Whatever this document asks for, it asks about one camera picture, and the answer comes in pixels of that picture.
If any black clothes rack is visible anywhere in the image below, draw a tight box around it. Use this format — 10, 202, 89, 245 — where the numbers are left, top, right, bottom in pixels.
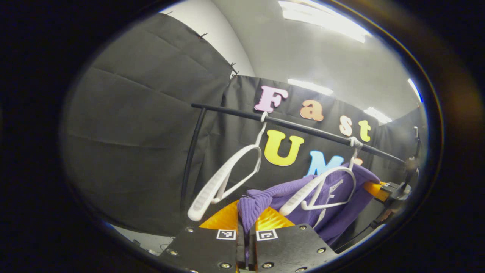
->
180, 102, 410, 213

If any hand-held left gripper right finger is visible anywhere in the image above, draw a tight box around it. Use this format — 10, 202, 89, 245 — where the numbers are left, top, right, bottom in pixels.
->
248, 207, 338, 273

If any black backdrop cloth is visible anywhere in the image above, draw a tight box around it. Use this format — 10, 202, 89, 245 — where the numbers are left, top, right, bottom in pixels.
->
61, 13, 429, 243

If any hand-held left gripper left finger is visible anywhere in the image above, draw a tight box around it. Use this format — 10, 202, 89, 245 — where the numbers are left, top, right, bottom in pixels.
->
157, 200, 240, 273

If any white hanger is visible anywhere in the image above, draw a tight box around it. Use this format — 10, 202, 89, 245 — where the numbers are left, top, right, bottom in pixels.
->
279, 136, 364, 217
187, 112, 268, 222

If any purple knit jacket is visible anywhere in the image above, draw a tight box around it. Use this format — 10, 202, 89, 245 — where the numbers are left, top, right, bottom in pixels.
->
237, 163, 381, 266

